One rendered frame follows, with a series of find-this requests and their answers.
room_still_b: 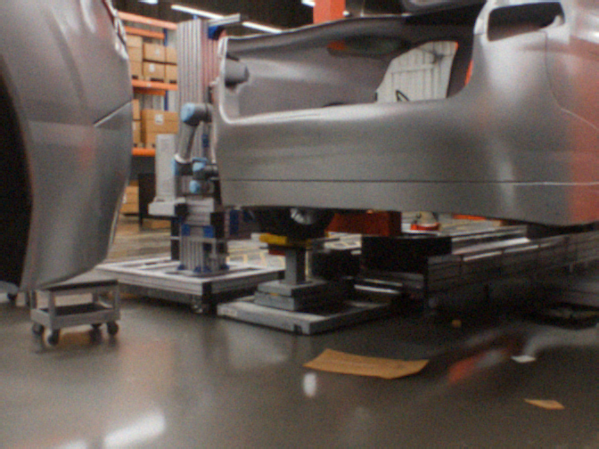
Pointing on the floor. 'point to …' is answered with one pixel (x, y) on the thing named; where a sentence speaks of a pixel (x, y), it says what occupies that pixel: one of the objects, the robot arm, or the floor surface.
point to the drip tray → (582, 314)
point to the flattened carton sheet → (335, 361)
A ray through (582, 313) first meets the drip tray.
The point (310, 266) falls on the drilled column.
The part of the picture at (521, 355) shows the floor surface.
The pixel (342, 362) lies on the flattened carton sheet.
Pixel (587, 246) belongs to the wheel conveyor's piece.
